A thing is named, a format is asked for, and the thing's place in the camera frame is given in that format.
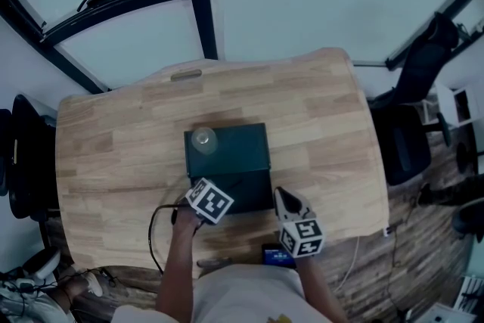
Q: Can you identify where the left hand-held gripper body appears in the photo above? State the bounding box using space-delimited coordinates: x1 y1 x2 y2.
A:
185 177 234 226

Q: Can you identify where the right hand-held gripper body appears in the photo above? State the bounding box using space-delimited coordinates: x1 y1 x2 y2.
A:
278 210 326 258

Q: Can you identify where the dark blue box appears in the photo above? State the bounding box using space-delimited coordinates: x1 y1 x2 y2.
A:
188 169 275 216

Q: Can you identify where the person's right forearm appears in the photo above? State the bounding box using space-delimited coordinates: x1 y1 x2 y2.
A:
293 254 349 323

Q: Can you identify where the person's left forearm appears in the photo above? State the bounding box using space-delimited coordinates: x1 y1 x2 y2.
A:
154 207 206 323

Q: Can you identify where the dark green metal box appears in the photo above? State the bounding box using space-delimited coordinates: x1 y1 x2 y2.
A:
183 122 274 180

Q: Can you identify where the phone with blue screen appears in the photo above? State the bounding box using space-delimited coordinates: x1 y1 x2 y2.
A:
261 242 298 270

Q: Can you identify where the clear glass jar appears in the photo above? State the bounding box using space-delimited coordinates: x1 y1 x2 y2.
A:
190 126 219 157

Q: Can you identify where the person's beige shirt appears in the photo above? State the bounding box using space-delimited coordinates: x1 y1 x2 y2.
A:
190 262 334 323

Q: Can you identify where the black office chair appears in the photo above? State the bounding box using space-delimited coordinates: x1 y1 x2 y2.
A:
0 94 62 221
368 11 461 187

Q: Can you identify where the white shelf unit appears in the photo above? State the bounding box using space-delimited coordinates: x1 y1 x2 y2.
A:
420 82 484 126

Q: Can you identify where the white cable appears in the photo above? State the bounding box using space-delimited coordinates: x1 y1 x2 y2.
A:
331 235 361 293

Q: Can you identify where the black cable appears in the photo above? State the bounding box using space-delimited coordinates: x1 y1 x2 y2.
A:
147 203 191 276

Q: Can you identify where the black window frame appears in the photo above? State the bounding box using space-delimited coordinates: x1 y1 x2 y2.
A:
0 0 225 96

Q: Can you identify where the black window handle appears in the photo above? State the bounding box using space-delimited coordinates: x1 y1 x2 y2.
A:
76 0 111 14

